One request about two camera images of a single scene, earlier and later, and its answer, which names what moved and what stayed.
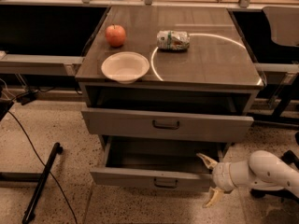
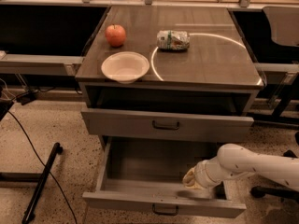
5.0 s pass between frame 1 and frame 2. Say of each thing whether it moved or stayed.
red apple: stayed
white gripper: moved
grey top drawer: stayed
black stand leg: stayed
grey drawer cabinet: stayed
